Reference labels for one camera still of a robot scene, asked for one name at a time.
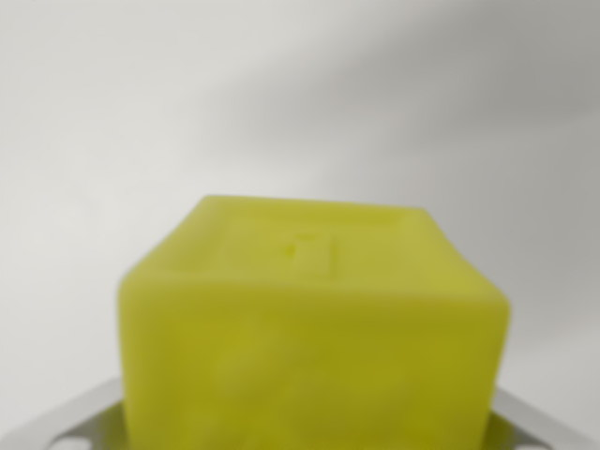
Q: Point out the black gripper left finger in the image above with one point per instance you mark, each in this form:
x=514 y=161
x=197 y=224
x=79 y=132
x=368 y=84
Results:
x=70 y=422

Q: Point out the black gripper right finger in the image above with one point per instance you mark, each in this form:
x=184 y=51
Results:
x=529 y=426

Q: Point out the yellow cube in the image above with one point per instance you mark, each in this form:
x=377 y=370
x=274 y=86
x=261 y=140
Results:
x=309 y=337

